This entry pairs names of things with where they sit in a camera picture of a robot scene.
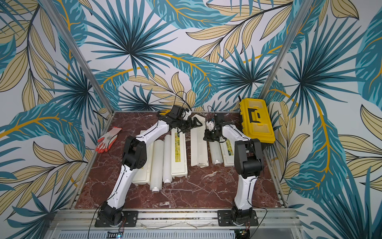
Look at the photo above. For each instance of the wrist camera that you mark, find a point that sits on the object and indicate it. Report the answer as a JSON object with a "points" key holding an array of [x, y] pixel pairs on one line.
{"points": [[186, 114], [210, 125]]}

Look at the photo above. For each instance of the yellow black toolbox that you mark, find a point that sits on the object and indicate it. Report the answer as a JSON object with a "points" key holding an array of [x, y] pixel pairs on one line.
{"points": [[256, 122]]}

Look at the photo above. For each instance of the short middle plastic wrap roll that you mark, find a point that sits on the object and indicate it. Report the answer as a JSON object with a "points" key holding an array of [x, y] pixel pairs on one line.
{"points": [[167, 177]]}

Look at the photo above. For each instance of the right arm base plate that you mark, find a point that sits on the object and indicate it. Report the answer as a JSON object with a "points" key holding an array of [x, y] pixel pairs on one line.
{"points": [[240, 218]]}

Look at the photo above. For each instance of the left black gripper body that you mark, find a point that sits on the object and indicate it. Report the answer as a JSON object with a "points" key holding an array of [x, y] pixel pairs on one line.
{"points": [[185, 124]]}

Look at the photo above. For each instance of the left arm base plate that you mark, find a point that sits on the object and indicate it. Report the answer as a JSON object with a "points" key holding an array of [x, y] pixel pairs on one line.
{"points": [[118, 220]]}

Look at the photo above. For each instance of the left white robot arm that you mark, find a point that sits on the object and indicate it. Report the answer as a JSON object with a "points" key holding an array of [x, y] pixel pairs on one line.
{"points": [[134, 157]]}

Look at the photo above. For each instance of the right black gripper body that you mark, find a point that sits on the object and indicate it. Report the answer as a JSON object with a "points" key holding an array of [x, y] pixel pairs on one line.
{"points": [[211, 135]]}

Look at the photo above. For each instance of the white wrap dispenser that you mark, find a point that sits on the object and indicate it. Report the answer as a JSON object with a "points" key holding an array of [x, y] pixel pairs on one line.
{"points": [[200, 148], [143, 175], [178, 154]]}

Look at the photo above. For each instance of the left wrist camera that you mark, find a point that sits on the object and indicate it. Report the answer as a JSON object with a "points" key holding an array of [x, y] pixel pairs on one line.
{"points": [[186, 114]]}

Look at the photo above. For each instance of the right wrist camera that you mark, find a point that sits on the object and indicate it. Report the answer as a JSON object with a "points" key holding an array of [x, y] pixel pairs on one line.
{"points": [[210, 125]]}

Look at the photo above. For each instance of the yellow black work glove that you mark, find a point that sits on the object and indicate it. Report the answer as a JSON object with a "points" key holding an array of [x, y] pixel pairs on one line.
{"points": [[162, 112]]}

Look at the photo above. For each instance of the red white work glove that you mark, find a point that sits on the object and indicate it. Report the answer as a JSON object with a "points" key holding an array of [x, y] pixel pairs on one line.
{"points": [[105, 142]]}

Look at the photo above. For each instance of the long left plastic wrap roll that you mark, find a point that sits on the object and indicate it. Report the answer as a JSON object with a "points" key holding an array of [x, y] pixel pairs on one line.
{"points": [[157, 167]]}

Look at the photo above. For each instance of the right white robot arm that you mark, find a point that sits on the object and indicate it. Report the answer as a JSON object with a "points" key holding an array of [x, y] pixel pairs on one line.
{"points": [[248, 163]]}

